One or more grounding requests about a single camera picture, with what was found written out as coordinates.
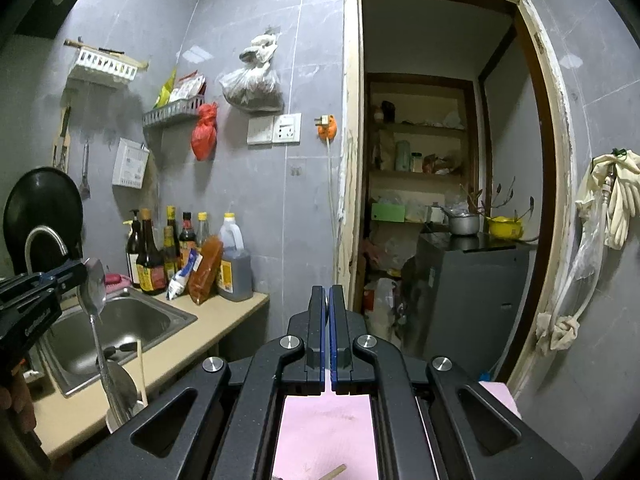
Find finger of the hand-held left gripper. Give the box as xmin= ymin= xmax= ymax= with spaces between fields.
xmin=39 ymin=259 xmax=89 ymax=295

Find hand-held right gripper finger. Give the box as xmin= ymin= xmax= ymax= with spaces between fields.
xmin=329 ymin=285 xmax=585 ymax=480
xmin=62 ymin=285 xmax=329 ymax=480

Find steel spoon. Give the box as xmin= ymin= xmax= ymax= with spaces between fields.
xmin=101 ymin=361 xmax=142 ymax=434
xmin=76 ymin=257 xmax=113 ymax=396

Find person's left hand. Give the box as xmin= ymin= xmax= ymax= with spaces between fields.
xmin=0 ymin=362 xmax=37 ymax=433

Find steel faucet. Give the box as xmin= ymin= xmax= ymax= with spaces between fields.
xmin=24 ymin=225 xmax=69 ymax=277

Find white plastic bag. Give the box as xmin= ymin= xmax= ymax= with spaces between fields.
xmin=364 ymin=277 xmax=402 ymax=342

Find dark pump bottle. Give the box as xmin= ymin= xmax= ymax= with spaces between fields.
xmin=125 ymin=209 xmax=146 ymax=289

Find pink floral tablecloth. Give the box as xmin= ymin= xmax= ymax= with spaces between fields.
xmin=272 ymin=379 xmax=522 ymax=480

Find black round pan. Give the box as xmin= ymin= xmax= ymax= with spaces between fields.
xmin=2 ymin=167 xmax=84 ymax=277

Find steel sink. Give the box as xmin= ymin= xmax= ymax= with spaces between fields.
xmin=29 ymin=286 xmax=199 ymax=399

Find brown cap soy sauce bottle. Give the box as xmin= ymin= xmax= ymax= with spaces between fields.
xmin=136 ymin=208 xmax=169 ymax=296

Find metal peeler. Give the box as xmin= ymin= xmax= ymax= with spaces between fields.
xmin=78 ymin=142 xmax=92 ymax=201

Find blue white packet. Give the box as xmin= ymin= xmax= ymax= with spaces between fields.
xmin=165 ymin=248 xmax=203 ymax=302

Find beige kitchen counter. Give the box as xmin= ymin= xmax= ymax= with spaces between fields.
xmin=29 ymin=289 xmax=271 ymax=461

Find large cooking oil jug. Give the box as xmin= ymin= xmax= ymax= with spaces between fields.
xmin=215 ymin=212 xmax=255 ymax=303

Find yellow cap dark sauce bottle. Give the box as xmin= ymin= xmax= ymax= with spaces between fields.
xmin=162 ymin=204 xmax=181 ymax=284

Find red cap dark sauce bottle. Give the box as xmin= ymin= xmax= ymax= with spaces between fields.
xmin=178 ymin=211 xmax=197 ymax=257

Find small white hanging basket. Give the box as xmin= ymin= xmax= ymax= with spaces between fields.
xmin=111 ymin=138 xmax=150 ymax=189

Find pale wooden spatula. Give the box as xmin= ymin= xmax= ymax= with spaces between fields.
xmin=52 ymin=105 xmax=74 ymax=174

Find dark grey cabinet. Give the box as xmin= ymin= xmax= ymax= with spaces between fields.
xmin=399 ymin=232 xmax=539 ymax=377

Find green box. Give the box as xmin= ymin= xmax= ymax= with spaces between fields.
xmin=370 ymin=202 xmax=407 ymax=224

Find steel pot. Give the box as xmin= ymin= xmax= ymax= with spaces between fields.
xmin=439 ymin=207 xmax=482 ymax=237

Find red plastic bag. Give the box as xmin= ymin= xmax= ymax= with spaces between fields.
xmin=190 ymin=102 xmax=220 ymax=162

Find yellow bowl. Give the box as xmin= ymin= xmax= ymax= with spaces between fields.
xmin=487 ymin=214 xmax=525 ymax=241

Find orange plug holder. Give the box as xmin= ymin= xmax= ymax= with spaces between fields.
xmin=313 ymin=113 xmax=339 ymax=140

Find beige knotted cloth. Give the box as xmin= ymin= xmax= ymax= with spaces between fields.
xmin=535 ymin=312 xmax=582 ymax=357

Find wooden rolling pin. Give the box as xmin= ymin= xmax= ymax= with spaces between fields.
xmin=63 ymin=38 xmax=150 ymax=71

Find dried plant branches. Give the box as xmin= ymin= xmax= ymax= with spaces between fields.
xmin=459 ymin=176 xmax=542 ymax=222

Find wooden shelf unit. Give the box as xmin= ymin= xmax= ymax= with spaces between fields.
xmin=366 ymin=72 xmax=478 ymax=233

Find clear bag of dried goods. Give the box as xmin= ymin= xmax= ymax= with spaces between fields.
xmin=218 ymin=33 xmax=285 ymax=114

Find black range hood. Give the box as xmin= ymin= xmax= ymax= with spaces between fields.
xmin=9 ymin=0 xmax=109 ymax=42

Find beige rubber gloves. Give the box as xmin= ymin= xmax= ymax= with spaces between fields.
xmin=574 ymin=149 xmax=640 ymax=252

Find white power cable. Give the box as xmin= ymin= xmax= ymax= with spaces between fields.
xmin=324 ymin=137 xmax=342 ymax=242

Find grey wall rack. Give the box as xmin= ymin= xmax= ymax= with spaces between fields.
xmin=142 ymin=97 xmax=207 ymax=129

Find white slotted wall basket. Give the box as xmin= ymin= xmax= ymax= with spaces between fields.
xmin=67 ymin=42 xmax=139 ymax=84

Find white wall socket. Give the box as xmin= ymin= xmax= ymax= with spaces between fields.
xmin=272 ymin=113 xmax=303 ymax=145

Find white wall switch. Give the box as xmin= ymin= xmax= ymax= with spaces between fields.
xmin=247 ymin=116 xmax=275 ymax=146

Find clear bag with hose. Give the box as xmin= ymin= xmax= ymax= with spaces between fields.
xmin=549 ymin=179 xmax=609 ymax=322

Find worn wooden door frame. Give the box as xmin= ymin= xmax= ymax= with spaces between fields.
xmin=332 ymin=0 xmax=582 ymax=402

